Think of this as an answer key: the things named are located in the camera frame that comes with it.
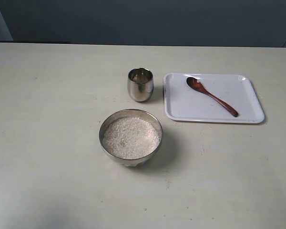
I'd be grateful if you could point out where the steel bowl of rice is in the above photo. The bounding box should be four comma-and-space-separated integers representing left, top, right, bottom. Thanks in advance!
99, 109, 163, 167

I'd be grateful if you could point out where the white plastic tray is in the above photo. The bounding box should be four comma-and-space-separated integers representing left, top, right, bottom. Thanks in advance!
163, 73, 265, 124

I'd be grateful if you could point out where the small steel cup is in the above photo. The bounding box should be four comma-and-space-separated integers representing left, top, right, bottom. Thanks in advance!
127, 68, 154, 102

